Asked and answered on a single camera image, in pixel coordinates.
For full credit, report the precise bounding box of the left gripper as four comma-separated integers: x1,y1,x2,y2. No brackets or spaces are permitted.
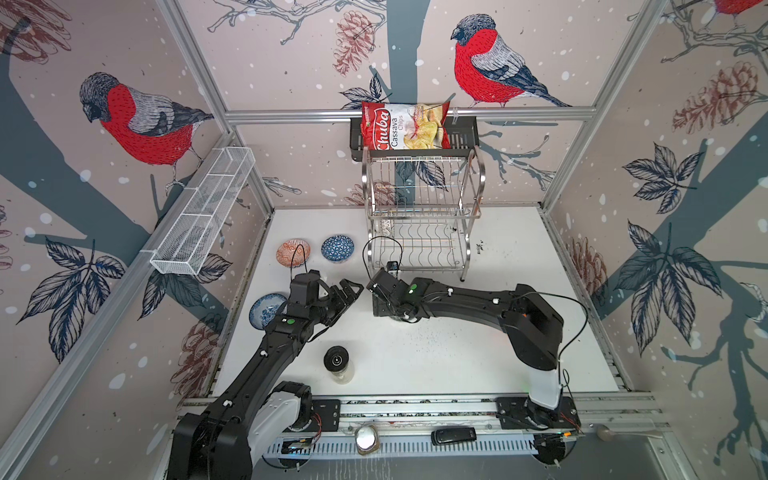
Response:
309,278,363,324

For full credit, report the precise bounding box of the white brown lattice bowl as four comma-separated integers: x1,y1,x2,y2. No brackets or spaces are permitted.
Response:
375,218,395,237

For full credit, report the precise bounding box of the steel two-tier dish rack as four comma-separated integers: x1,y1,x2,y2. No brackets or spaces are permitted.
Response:
362,147,486,281

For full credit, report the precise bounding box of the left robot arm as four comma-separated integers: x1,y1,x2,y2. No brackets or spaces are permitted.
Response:
167,270,364,479

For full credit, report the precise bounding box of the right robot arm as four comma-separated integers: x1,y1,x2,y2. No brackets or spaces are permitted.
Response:
367,269,564,430

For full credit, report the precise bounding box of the dark blue patterned bowl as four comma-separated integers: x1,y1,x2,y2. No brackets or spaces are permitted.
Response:
321,234,355,263

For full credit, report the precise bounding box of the red patterned bowl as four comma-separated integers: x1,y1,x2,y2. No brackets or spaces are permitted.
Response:
275,238,311,268

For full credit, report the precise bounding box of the black lidded glass jar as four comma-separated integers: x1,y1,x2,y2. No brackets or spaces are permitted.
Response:
323,345,354,385

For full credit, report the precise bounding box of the blue floral bowl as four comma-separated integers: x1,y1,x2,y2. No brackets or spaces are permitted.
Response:
248,293,287,331

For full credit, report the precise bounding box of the round silver object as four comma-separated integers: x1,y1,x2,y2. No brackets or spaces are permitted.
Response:
354,424,380,456

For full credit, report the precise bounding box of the black remote device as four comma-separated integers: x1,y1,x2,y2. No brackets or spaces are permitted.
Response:
430,426,477,447

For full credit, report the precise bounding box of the red cassava chips bag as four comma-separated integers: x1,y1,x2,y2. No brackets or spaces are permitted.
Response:
361,102,450,151

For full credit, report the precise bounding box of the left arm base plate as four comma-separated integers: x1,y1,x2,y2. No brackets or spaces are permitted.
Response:
283,398,341,434

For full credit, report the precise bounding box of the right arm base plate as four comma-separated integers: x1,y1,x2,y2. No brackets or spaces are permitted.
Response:
495,396,581,431

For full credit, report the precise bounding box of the white wire wall basket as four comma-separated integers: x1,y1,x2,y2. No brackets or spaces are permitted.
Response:
150,146,255,276

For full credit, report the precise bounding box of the black wall basket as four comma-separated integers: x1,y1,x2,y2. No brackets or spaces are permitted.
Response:
349,116,479,162

